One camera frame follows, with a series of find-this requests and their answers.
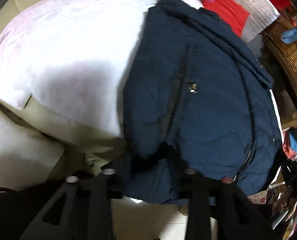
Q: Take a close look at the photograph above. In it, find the blue cloth in basket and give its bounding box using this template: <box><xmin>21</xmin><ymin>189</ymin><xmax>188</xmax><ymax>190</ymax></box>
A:
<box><xmin>280</xmin><ymin>28</ymin><xmax>297</xmax><ymax>44</ymax></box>

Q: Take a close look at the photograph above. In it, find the wicker basket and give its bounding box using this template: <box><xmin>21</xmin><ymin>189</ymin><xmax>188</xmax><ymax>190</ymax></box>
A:
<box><xmin>263</xmin><ymin>16</ymin><xmax>297</xmax><ymax>74</ymax></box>

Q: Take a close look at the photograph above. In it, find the white pink bed blanket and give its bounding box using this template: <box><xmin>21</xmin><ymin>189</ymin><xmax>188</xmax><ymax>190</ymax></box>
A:
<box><xmin>0</xmin><ymin>0</ymin><xmax>284</xmax><ymax>140</ymax></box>

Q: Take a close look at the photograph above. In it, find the silver foil insulation board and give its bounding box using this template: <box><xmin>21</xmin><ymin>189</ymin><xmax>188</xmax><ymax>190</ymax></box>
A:
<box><xmin>198</xmin><ymin>0</ymin><xmax>282</xmax><ymax>43</ymax></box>

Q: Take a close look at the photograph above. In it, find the navy blue padded jacket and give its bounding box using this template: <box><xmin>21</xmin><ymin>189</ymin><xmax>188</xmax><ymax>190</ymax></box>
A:
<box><xmin>109</xmin><ymin>0</ymin><xmax>281</xmax><ymax>204</ymax></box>

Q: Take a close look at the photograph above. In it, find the red pillow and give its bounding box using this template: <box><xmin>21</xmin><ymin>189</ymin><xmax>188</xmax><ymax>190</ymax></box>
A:
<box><xmin>202</xmin><ymin>0</ymin><xmax>249</xmax><ymax>37</ymax></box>

